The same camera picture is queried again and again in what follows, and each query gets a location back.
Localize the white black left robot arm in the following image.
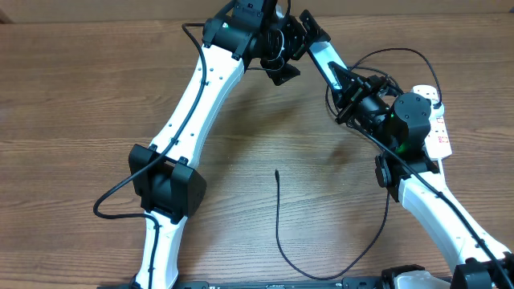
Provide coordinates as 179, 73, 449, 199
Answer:
128, 1, 330, 288

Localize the Samsung Galaxy S24+ smartphone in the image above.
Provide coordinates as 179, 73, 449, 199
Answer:
308, 41, 347, 91

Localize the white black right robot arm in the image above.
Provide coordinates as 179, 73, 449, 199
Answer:
328, 61, 513, 288

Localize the black USB charging cable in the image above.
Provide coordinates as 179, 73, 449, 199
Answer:
274, 47, 445, 282

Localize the white charger plug adapter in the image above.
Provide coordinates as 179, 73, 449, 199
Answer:
430, 100, 445, 120

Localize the white power strip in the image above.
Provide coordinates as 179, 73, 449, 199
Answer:
411, 84, 452, 161

